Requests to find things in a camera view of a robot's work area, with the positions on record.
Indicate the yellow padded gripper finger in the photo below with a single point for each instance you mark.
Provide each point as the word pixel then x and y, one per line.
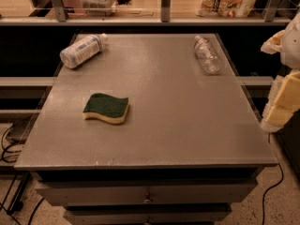
pixel 273 44
pixel 283 102

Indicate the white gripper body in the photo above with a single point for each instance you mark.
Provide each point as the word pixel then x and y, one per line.
pixel 291 49

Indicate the clear water bottle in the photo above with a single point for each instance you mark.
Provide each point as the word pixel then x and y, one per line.
pixel 207 55

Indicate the blue labelled plastic bottle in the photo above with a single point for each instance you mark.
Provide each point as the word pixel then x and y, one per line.
pixel 82 50

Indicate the colourful snack bag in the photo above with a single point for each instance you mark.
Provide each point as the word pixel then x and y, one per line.
pixel 225 8

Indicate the clear plastic container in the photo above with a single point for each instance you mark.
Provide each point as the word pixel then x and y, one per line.
pixel 99 1

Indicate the green yellow sponge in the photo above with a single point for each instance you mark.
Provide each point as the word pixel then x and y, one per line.
pixel 112 110

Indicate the upper grey drawer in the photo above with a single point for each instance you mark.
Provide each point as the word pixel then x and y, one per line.
pixel 97 193

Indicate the grey drawer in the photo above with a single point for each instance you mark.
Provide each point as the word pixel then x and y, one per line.
pixel 148 215
pixel 97 193

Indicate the lower grey drawer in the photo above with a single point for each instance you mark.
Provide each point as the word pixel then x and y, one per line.
pixel 148 215

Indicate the grey metal rail frame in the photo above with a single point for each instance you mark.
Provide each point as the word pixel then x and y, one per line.
pixel 140 12

